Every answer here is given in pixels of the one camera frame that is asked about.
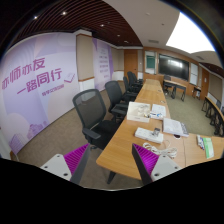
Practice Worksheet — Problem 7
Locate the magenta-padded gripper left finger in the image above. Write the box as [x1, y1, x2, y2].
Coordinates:
[39, 143, 92, 185]

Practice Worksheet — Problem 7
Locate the large black wall display screen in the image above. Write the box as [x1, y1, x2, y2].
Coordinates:
[157, 53, 190, 81]

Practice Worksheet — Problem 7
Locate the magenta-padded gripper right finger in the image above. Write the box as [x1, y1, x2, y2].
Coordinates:
[131, 143, 183, 186]

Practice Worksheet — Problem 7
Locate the white power strip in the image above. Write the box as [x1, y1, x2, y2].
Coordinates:
[134, 127, 165, 144]

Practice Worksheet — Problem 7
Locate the long wooden side table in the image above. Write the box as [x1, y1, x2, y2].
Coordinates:
[200, 95, 224, 138]

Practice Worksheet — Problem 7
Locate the black mesh office chair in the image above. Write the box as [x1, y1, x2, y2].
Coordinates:
[72, 88, 121, 151]
[122, 75, 139, 101]
[104, 80, 129, 123]
[126, 70, 144, 89]

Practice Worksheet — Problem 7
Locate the black chair behind wooden desk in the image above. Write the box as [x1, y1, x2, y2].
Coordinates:
[163, 74, 173, 93]

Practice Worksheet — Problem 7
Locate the white whiteboard eraser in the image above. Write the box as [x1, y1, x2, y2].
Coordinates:
[195, 134, 203, 148]

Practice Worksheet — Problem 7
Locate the white open box with bottles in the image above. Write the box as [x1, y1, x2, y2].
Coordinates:
[126, 101, 152, 123]

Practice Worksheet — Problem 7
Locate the large bright ceiling light panel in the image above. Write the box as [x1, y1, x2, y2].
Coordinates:
[165, 11, 216, 54]

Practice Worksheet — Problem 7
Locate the green and white wall board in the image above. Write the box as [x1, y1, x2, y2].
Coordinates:
[144, 50, 157, 75]

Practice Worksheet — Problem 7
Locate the small wooden side desk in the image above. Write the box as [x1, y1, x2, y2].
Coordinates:
[192, 85, 203, 100]

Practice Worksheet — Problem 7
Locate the white printed paper sheet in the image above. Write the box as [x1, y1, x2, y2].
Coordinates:
[150, 103, 167, 118]

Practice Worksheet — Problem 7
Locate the green booklet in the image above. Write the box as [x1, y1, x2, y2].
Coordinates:
[202, 137, 215, 160]

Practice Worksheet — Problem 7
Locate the wooden desk with black legs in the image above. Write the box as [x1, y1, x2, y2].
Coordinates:
[162, 79, 188, 102]

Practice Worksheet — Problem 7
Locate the small white and blue carton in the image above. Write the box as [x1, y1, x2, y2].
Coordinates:
[148, 110, 165, 120]

